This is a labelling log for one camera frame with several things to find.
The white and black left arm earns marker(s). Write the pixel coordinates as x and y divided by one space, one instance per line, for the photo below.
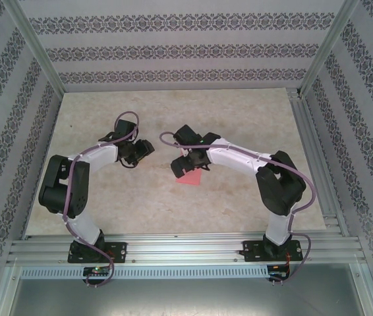
101 158

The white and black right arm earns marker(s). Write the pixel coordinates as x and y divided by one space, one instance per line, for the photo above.
239 158

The long aluminium mounting rail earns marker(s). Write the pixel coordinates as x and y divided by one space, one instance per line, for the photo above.
189 247

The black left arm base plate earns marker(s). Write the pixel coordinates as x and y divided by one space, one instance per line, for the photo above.
120 251

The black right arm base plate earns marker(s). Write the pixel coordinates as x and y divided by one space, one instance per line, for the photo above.
250 250

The aluminium side rail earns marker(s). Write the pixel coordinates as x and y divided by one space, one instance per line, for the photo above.
318 164

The aluminium frame post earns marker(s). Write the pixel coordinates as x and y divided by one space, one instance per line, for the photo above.
325 49
41 56

